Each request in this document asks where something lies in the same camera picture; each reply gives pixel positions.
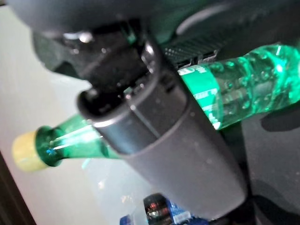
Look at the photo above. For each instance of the robot right hand black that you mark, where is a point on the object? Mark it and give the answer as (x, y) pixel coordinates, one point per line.
(175, 152)

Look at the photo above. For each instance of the green Sprite bottle yellow cap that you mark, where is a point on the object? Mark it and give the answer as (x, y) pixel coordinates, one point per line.
(246, 89)

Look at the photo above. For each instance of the small Pepsi bottle blue cap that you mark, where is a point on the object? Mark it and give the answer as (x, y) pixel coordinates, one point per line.
(157, 206)

